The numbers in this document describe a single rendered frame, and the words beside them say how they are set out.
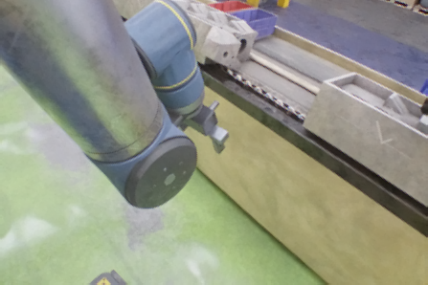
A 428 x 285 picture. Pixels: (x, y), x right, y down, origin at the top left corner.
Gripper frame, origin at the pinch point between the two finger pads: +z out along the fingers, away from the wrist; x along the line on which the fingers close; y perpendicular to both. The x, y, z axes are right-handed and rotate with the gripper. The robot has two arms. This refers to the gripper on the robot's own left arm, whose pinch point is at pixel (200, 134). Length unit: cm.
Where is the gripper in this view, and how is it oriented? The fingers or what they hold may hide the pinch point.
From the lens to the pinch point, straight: 76.7
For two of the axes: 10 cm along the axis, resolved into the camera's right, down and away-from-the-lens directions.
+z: 1.9, 5.4, 8.2
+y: 6.1, -7.2, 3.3
